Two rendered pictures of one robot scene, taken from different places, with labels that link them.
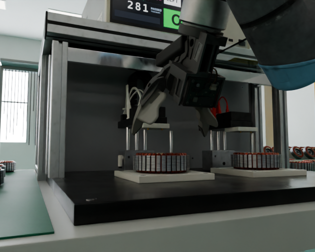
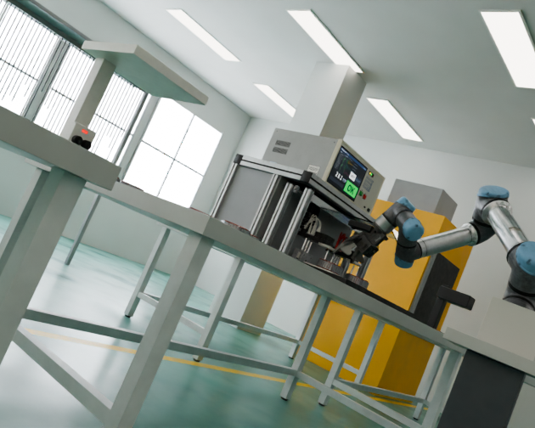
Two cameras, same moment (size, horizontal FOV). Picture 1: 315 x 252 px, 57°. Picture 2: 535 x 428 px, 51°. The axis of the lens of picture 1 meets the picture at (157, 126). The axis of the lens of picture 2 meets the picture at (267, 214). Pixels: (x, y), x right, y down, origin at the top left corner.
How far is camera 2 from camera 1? 187 cm
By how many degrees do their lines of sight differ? 25
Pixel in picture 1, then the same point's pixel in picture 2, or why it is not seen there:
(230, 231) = (372, 301)
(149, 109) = (346, 247)
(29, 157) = not seen: outside the picture
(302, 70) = (406, 264)
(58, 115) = (296, 225)
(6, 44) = not seen: outside the picture
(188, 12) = (381, 224)
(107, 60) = (321, 204)
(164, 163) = (337, 269)
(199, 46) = (379, 237)
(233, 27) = (368, 199)
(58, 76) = (304, 206)
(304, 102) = not seen: hidden behind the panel
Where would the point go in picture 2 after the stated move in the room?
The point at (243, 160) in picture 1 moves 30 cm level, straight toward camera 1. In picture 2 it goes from (354, 278) to (380, 285)
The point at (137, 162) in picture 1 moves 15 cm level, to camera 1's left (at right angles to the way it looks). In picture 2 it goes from (324, 264) to (295, 250)
